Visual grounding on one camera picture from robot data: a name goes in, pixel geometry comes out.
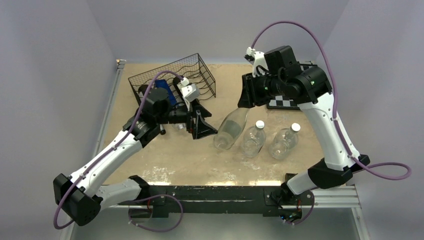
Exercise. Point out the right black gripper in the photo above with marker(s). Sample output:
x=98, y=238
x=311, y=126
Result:
x=250, y=97

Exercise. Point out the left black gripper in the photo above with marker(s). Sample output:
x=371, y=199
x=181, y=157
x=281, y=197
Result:
x=201, y=127

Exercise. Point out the clear glass bottle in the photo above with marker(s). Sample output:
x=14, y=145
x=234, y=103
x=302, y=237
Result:
x=231, y=128

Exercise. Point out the clear bottle white cap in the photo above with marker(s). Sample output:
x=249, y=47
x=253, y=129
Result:
x=254, y=139
x=285, y=140

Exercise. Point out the dark brown wine bottle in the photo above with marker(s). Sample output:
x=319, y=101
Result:
x=176, y=83

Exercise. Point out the green wine bottle gold label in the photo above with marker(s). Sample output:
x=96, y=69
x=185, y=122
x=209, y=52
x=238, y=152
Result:
x=141, y=92

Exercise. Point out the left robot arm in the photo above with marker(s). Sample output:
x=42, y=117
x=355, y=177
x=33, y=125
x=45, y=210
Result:
x=83, y=194

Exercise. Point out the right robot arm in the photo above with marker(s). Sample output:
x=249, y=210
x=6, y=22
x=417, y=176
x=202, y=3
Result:
x=278, y=73

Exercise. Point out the black white chessboard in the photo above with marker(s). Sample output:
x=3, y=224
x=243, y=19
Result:
x=284, y=103

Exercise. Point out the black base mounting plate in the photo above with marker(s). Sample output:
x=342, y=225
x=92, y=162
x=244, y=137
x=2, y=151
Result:
x=265, y=200

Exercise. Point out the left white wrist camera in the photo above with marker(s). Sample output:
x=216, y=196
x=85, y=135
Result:
x=190, y=91

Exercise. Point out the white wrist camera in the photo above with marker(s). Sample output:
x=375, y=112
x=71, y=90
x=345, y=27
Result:
x=258, y=62
x=190, y=91

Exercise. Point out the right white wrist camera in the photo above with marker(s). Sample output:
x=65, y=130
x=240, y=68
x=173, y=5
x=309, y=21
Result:
x=258, y=62

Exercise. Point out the black wire wine rack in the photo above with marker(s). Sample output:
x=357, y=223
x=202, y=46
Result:
x=191, y=67

